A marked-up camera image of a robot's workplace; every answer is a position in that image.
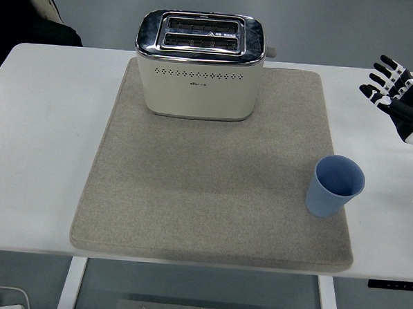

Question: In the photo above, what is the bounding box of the cream and chrome toaster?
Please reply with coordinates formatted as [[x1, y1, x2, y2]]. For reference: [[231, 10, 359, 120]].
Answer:
[[131, 8, 280, 125]]

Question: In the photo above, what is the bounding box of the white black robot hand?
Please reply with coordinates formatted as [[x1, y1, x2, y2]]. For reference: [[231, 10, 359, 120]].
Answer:
[[354, 53, 413, 163]]

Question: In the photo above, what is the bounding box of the white table leg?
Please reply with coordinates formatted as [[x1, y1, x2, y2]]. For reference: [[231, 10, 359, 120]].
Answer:
[[56, 256, 89, 309], [315, 274, 343, 309]]

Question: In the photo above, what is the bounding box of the black table control panel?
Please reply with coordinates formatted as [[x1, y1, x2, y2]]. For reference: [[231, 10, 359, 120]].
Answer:
[[367, 279, 413, 291]]

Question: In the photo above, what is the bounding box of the blue ribbed water cup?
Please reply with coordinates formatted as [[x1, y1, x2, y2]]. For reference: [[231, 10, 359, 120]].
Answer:
[[304, 153, 367, 220]]

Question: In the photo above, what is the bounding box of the beige felt table mat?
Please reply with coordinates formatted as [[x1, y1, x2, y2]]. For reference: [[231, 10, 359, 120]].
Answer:
[[68, 56, 365, 274]]

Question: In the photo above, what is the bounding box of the person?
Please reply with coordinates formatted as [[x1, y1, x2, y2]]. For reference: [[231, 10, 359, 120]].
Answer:
[[0, 0, 86, 90]]

